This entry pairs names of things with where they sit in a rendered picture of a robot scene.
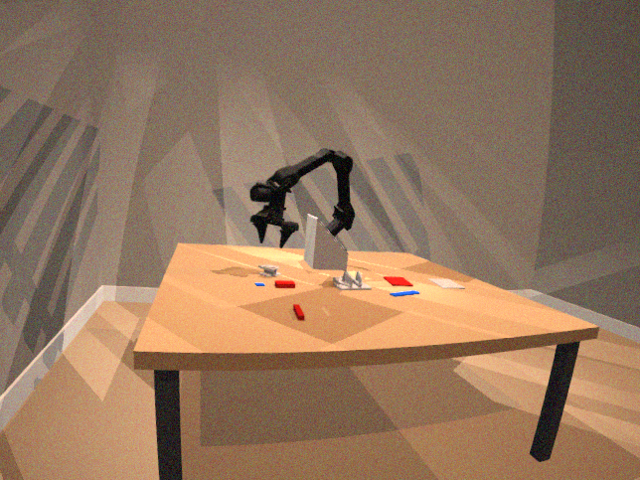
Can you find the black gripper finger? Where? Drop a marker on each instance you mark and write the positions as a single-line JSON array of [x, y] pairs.
[[284, 237], [261, 231]]

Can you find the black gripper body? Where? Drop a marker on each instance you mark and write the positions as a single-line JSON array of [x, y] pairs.
[[286, 226]]

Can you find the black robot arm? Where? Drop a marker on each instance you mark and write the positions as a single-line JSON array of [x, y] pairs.
[[287, 176]]

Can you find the red flat bar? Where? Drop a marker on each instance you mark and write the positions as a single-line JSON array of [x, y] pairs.
[[298, 312]]

